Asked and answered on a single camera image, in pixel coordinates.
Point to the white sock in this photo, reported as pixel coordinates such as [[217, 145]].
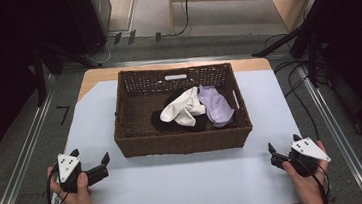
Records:
[[183, 110]]

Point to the dark cabinet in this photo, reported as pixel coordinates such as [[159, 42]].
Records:
[[90, 20]]

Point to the person's right hand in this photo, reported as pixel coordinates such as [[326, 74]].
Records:
[[308, 178]]

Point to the brown wicker basket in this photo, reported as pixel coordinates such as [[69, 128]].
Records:
[[137, 126]]

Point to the black tripod stand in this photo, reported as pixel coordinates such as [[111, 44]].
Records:
[[297, 40], [40, 78]]

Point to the white table mat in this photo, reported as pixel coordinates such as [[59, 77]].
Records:
[[183, 185]]

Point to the lavender sock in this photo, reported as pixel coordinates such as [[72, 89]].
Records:
[[217, 106]]

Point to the person's left hand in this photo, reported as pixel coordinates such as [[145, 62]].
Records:
[[73, 192]]

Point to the black sock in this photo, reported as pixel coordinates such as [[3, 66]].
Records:
[[166, 125]]

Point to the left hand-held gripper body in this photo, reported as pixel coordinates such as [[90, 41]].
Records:
[[69, 171]]

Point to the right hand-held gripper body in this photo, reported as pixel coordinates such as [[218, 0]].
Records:
[[304, 155]]

